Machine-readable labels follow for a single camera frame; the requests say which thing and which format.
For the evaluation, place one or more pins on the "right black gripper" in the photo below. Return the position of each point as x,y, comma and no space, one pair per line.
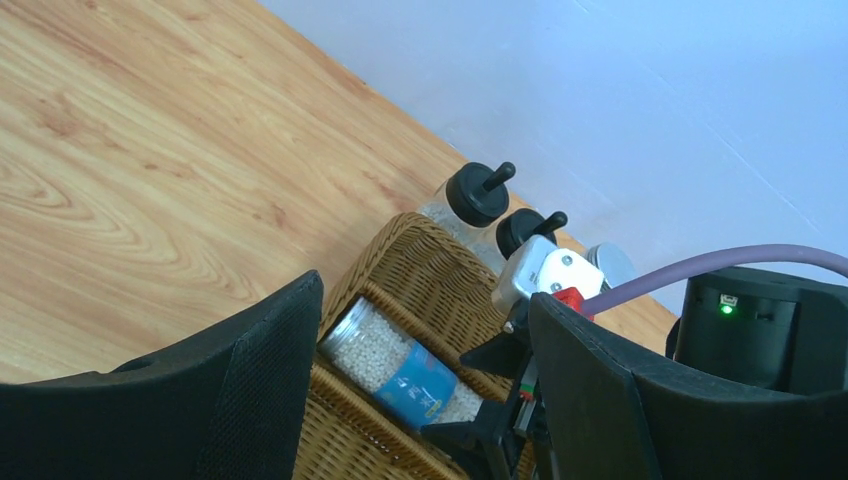
758,328

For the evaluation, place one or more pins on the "woven wicker divided basket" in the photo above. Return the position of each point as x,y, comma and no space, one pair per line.
433,286

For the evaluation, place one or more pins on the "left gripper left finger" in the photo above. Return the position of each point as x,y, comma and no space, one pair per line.
225,403

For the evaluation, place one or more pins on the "silver-lid pepper jar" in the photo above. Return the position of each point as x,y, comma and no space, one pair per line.
399,373
613,262

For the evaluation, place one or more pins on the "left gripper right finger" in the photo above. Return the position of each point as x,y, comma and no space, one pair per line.
616,410

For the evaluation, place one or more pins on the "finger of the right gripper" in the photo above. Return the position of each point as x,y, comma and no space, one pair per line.
489,447
504,355

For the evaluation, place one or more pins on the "left black-lid spice jar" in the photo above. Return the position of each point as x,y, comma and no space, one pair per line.
470,200

